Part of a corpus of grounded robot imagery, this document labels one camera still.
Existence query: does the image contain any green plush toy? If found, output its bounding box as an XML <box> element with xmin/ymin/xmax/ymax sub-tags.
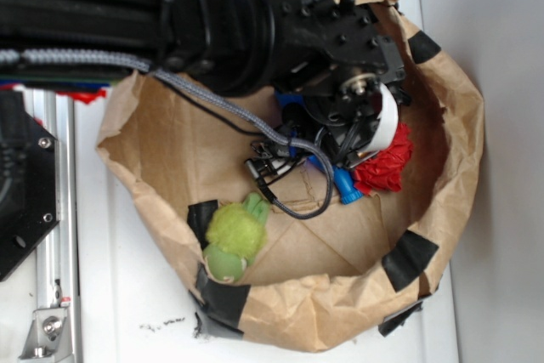
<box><xmin>203</xmin><ymin>192</ymin><xmax>270</xmax><ymax>283</ymax></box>

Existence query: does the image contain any blue plastic bottle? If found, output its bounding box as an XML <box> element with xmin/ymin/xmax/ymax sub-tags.
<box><xmin>274</xmin><ymin>90</ymin><xmax>364</xmax><ymax>205</ymax></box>

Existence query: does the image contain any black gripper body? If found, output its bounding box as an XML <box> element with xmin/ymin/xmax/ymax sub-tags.
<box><xmin>272</xmin><ymin>0</ymin><xmax>411</xmax><ymax>167</ymax></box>

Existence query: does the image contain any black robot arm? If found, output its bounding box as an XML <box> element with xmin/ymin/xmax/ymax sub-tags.
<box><xmin>1</xmin><ymin>0</ymin><xmax>411</xmax><ymax>167</ymax></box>

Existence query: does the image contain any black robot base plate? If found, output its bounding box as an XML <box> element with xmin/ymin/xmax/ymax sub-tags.
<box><xmin>1</xmin><ymin>91</ymin><xmax>58</xmax><ymax>281</ymax></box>

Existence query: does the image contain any crumpled red paper ball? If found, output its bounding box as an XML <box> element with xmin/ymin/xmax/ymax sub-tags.
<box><xmin>351</xmin><ymin>122</ymin><xmax>414</xmax><ymax>195</ymax></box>

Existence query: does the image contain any grey braided cable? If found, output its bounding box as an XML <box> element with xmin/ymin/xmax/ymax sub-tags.
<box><xmin>0</xmin><ymin>48</ymin><xmax>336</xmax><ymax>220</ymax></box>

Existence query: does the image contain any brown paper bag bin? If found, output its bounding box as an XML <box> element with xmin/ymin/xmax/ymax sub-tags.
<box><xmin>97</xmin><ymin>0</ymin><xmax>485</xmax><ymax>352</ymax></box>

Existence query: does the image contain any aluminium frame rail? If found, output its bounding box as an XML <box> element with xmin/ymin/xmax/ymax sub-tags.
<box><xmin>32</xmin><ymin>90</ymin><xmax>82</xmax><ymax>362</ymax></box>

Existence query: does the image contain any metal corner bracket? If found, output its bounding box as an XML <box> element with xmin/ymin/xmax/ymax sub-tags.
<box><xmin>18</xmin><ymin>308</ymin><xmax>73</xmax><ymax>362</ymax></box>

